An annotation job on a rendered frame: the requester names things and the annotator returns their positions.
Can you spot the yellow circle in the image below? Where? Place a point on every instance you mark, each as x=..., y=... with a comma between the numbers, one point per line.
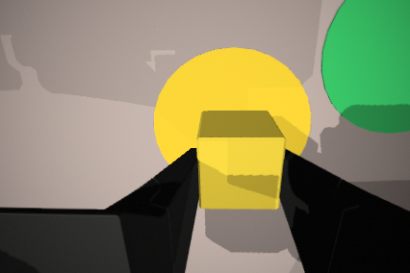
x=229, y=79

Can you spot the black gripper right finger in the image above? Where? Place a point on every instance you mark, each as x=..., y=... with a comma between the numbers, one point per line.
x=337, y=226

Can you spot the green circle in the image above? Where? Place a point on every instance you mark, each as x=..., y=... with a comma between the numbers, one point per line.
x=365, y=64

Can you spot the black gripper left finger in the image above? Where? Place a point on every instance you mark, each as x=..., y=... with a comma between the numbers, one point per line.
x=147, y=231

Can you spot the yellow cube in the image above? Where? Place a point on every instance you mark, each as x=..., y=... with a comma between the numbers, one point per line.
x=240, y=160

